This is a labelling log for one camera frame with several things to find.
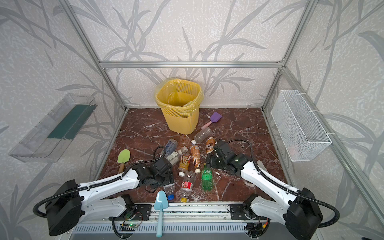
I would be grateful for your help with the brown coffee bottle left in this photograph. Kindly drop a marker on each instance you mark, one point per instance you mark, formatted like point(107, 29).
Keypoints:
point(196, 156)

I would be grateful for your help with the large green Sprite bottle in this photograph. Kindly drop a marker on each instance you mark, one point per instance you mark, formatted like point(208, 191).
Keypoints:
point(207, 179)

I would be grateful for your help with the white work glove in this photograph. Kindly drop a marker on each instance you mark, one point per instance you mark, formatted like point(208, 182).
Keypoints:
point(262, 168)

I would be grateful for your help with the green circuit board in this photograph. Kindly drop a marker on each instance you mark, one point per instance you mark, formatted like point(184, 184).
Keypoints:
point(129, 227)

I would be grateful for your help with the purple toy shovel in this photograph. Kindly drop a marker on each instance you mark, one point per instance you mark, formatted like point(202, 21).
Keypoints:
point(214, 118)

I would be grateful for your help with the clear bottle white cap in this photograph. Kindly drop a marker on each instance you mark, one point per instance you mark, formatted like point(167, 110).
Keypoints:
point(201, 136)

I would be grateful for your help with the white wire wall basket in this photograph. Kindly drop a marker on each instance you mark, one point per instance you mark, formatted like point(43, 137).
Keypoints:
point(301, 131)

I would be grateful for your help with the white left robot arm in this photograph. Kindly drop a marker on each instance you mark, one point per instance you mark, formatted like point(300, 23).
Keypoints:
point(75, 203)

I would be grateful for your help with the red label bottle yellow cap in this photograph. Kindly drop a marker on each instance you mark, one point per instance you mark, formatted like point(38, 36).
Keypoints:
point(187, 185)

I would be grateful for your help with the green spatula scoop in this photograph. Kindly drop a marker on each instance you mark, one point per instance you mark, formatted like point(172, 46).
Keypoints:
point(123, 158)

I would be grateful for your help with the horizontal aluminium frame bar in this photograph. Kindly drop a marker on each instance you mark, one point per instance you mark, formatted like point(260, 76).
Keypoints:
point(185, 64)

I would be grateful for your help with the Pepsi label clear bottle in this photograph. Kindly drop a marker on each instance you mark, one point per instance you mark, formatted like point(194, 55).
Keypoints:
point(169, 190)

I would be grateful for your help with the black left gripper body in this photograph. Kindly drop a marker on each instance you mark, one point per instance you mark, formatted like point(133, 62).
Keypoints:
point(163, 181)

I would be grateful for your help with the soda water bottle blue cap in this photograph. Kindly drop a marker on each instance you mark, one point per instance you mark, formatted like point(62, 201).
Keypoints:
point(171, 146)

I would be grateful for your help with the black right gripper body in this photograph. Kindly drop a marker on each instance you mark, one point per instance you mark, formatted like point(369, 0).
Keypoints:
point(214, 155)

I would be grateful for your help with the clear acrylic wall shelf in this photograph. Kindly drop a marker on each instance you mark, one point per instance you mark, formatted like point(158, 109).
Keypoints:
point(50, 138)

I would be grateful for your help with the gold red tea bottle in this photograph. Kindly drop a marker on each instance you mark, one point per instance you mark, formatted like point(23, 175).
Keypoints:
point(184, 164)

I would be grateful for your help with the yellow ribbed plastic bin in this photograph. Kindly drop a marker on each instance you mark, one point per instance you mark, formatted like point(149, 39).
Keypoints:
point(184, 124)

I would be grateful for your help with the brown Nescafe bottle right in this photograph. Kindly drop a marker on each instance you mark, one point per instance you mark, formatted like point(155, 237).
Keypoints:
point(210, 143)

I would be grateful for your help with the clear bottle green label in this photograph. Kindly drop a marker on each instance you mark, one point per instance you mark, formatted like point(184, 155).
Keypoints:
point(175, 156)

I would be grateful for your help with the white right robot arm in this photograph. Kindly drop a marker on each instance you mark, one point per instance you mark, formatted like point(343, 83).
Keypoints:
point(295, 209)

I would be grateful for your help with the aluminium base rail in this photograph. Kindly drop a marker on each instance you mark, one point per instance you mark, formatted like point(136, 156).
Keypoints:
point(195, 217)

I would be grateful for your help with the light blue toy shovel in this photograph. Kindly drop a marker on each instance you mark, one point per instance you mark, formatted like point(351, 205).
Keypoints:
point(161, 203)

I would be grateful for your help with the yellow bin liner bag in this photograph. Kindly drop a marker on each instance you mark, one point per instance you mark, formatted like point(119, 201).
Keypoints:
point(178, 96)

